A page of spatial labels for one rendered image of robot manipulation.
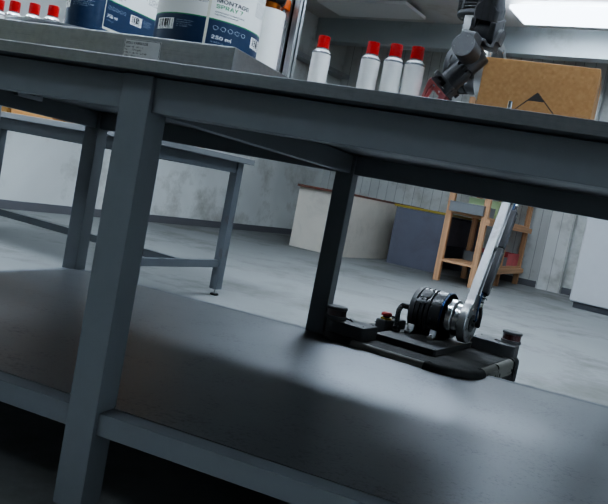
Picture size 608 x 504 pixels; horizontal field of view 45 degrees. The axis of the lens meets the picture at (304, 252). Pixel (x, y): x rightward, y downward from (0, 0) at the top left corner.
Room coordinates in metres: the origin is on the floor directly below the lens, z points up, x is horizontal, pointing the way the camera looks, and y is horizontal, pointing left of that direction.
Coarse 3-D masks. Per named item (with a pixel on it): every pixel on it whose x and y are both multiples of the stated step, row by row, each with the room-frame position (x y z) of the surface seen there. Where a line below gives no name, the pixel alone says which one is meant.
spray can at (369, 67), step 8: (368, 48) 1.97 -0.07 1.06; (376, 48) 1.97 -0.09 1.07; (368, 56) 1.96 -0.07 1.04; (376, 56) 1.97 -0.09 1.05; (360, 64) 1.97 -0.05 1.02; (368, 64) 1.96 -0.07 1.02; (376, 64) 1.96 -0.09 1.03; (360, 72) 1.97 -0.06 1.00; (368, 72) 1.96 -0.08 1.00; (376, 72) 1.96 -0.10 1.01; (360, 80) 1.96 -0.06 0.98; (368, 80) 1.96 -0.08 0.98; (376, 80) 1.97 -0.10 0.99; (368, 88) 1.96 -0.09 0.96
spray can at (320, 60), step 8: (320, 40) 2.01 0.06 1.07; (328, 40) 2.01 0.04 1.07; (320, 48) 2.01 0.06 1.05; (328, 48) 2.02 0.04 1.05; (312, 56) 2.01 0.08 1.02; (320, 56) 2.00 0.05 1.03; (328, 56) 2.01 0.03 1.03; (312, 64) 2.01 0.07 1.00; (320, 64) 2.00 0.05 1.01; (328, 64) 2.01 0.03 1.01; (312, 72) 2.00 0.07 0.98; (320, 72) 2.00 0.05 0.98; (312, 80) 2.00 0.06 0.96; (320, 80) 2.00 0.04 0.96
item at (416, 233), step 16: (400, 208) 8.94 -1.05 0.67; (416, 208) 8.81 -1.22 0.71; (400, 224) 8.92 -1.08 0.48; (416, 224) 8.81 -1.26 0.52; (432, 224) 8.71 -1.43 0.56; (464, 224) 9.36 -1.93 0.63; (400, 240) 8.90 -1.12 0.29; (416, 240) 8.79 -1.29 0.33; (432, 240) 8.69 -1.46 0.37; (448, 240) 8.97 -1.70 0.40; (464, 240) 9.46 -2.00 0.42; (400, 256) 8.88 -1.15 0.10; (416, 256) 8.77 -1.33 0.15; (432, 256) 8.67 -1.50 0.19; (448, 256) 9.90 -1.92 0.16; (432, 272) 8.65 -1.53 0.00
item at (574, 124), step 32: (96, 64) 1.25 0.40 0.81; (128, 64) 1.23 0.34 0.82; (160, 64) 1.21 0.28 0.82; (288, 96) 1.19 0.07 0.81; (320, 96) 1.11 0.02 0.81; (352, 96) 1.09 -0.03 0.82; (384, 96) 1.08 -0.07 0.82; (416, 96) 1.06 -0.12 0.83; (512, 128) 1.06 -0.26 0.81; (544, 128) 1.00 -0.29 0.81; (576, 128) 0.99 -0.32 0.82; (384, 160) 2.37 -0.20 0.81; (416, 160) 2.09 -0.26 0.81; (576, 192) 2.15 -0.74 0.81
